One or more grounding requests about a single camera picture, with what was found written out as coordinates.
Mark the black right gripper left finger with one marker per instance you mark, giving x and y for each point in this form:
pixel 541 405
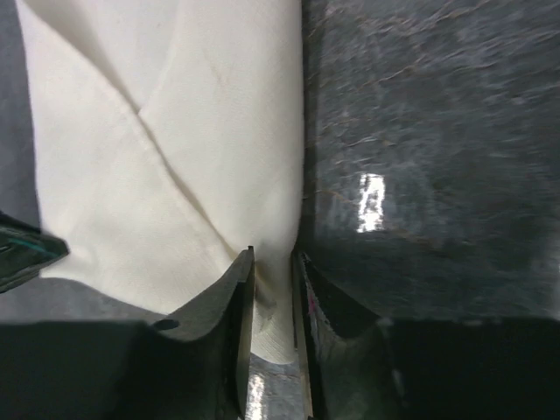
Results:
pixel 211 341

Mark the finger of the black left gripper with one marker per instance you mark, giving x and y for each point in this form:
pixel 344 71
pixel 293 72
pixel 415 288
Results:
pixel 25 251

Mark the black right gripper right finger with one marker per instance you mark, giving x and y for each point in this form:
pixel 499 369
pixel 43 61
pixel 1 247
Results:
pixel 340 349

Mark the white cloth napkin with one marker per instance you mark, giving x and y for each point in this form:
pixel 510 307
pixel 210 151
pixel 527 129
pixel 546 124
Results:
pixel 168 138

